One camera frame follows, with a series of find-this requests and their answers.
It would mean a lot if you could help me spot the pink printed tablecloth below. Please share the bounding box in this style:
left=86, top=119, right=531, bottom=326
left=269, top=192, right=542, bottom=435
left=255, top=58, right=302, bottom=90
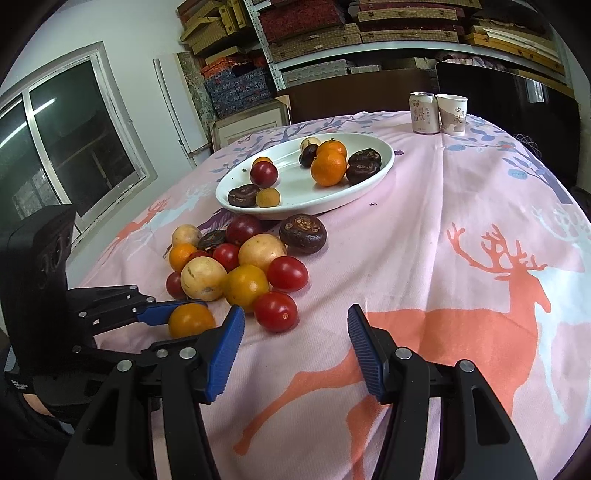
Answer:
left=69, top=108, right=591, bottom=480

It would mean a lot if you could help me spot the beige framed door panel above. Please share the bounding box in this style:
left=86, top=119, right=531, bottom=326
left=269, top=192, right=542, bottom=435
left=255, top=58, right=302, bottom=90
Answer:
left=210, top=95, right=291, bottom=153

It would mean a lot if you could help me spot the large red patterned box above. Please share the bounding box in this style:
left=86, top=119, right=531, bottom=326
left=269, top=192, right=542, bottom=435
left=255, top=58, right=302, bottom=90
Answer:
left=259, top=0, right=347, bottom=44

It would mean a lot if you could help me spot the orange patterned box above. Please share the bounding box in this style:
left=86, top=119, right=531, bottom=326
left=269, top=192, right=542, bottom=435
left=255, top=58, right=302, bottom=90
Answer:
left=201, top=58, right=245, bottom=79

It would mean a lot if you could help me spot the dark red tomato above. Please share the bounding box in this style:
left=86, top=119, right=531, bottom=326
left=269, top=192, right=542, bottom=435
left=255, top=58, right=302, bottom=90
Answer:
left=225, top=215, right=265, bottom=247
left=250, top=161, right=279, bottom=189

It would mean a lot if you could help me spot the white plate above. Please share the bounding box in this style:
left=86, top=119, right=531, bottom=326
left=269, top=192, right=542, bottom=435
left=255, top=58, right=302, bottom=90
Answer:
left=215, top=132, right=395, bottom=221

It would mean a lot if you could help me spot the pink fabric bundle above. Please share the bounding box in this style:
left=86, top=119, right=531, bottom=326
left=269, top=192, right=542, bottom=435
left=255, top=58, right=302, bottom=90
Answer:
left=436, top=52, right=509, bottom=70

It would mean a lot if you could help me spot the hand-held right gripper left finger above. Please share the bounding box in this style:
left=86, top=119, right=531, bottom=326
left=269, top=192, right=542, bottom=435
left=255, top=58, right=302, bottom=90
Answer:
left=69, top=305, right=245, bottom=480

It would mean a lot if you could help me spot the white framed sliding window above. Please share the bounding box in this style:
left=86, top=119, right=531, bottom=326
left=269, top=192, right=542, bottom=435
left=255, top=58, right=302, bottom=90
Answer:
left=0, top=41, right=158, bottom=241

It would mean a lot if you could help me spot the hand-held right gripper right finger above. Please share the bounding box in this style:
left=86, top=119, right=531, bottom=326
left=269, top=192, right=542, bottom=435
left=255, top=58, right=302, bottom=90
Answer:
left=347, top=304, right=539, bottom=480

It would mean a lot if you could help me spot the white leaning board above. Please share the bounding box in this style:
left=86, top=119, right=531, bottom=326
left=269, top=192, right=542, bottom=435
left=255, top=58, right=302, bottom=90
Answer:
left=153, top=52, right=213, bottom=158

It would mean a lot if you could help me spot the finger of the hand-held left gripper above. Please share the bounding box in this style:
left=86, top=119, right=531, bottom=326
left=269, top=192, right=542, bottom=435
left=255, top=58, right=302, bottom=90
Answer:
left=95, top=329, right=218, bottom=370
left=69, top=285, right=209, bottom=330

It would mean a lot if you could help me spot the grey patterned flat box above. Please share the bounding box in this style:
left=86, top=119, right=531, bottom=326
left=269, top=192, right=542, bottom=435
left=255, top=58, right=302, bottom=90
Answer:
left=281, top=60, right=384, bottom=88

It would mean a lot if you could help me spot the dark red patterned box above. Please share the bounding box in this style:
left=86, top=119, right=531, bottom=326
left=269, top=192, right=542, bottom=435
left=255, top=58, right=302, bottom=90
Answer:
left=233, top=55, right=269, bottom=77

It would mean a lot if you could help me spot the brown wooden board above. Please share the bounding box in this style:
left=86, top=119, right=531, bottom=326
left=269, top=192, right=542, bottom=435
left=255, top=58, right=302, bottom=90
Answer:
left=277, top=69, right=439, bottom=125

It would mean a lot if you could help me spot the person's left hand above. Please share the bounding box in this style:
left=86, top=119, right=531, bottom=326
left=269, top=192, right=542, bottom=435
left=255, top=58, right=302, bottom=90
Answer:
left=22, top=393, right=52, bottom=417

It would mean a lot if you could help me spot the white metal shelving rack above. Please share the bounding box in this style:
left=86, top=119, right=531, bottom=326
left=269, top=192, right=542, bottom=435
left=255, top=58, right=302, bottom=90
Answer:
left=245, top=0, right=573, bottom=93

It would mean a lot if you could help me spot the drink can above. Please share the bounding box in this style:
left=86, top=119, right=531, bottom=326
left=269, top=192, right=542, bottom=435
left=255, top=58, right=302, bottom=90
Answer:
left=410, top=91, right=441, bottom=136

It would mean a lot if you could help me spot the yellow passion fruit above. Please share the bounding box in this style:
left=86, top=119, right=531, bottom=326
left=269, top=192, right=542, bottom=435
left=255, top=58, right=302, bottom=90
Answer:
left=172, top=224, right=202, bottom=248
left=180, top=257, right=228, bottom=302
left=238, top=233, right=288, bottom=273

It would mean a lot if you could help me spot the orange mandarin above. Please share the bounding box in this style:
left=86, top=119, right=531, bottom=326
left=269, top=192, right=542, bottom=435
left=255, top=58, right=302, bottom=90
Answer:
left=310, top=151, right=348, bottom=188
left=318, top=138, right=348, bottom=160

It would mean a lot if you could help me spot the stack of blue patterned boxes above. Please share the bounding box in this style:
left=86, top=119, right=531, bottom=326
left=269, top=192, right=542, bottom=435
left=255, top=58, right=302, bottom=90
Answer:
left=203, top=69, right=275, bottom=118

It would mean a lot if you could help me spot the stack of tan woven boxes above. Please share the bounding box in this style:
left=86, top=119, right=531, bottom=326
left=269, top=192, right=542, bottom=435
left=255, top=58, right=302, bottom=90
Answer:
left=268, top=0, right=467, bottom=63
left=178, top=0, right=252, bottom=56

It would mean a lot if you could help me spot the paper cup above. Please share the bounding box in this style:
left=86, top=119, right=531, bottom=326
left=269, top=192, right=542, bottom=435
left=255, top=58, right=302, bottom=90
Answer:
left=436, top=93, right=469, bottom=136

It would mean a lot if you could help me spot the stack of yellow flat boxes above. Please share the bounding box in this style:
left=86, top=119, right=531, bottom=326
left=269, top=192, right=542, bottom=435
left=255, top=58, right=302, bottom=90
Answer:
left=464, top=14, right=568, bottom=77

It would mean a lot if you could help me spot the marble slab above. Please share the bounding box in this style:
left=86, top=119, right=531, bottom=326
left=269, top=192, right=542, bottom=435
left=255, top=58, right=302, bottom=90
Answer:
left=176, top=51, right=218, bottom=123

